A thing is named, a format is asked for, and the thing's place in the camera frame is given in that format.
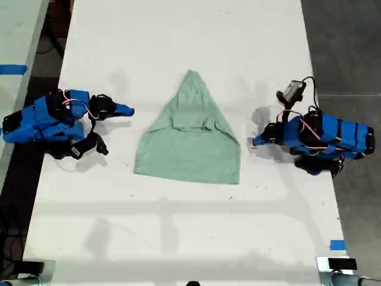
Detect short black camera stalk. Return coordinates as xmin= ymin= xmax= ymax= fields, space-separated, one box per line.
xmin=280 ymin=102 xmax=296 ymax=123
xmin=85 ymin=118 xmax=97 ymax=138

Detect long blue tape strip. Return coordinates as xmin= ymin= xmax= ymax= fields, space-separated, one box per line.
xmin=0 ymin=64 xmax=29 ymax=76

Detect black camera box white label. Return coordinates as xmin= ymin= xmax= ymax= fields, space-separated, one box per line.
xmin=70 ymin=132 xmax=101 ymax=161

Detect red and white arm wire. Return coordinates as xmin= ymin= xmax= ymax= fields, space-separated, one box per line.
xmin=61 ymin=90 xmax=101 ymax=120
xmin=276 ymin=110 xmax=346 ymax=156

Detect grey and black camera box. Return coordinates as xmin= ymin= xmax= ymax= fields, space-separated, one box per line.
xmin=276 ymin=79 xmax=307 ymax=105

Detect metal table clamp bracket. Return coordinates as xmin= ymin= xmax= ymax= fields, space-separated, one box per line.
xmin=316 ymin=256 xmax=381 ymax=286
xmin=0 ymin=259 xmax=57 ymax=286

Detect black camera cable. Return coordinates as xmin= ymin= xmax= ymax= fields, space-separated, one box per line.
xmin=301 ymin=76 xmax=320 ymax=111

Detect pale green T-shirt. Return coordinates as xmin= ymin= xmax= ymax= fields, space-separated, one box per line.
xmin=133 ymin=70 xmax=241 ymax=185

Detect black floor cables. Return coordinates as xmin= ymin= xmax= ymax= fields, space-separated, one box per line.
xmin=0 ymin=205 xmax=29 ymax=269

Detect black camera cable plug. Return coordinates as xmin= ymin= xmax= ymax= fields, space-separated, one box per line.
xmin=96 ymin=137 xmax=110 ymax=156

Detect pale side table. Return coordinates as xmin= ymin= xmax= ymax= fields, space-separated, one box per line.
xmin=0 ymin=0 xmax=50 ymax=185

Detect small black box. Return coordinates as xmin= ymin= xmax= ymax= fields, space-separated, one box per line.
xmin=327 ymin=257 xmax=358 ymax=271
xmin=17 ymin=260 xmax=45 ymax=274

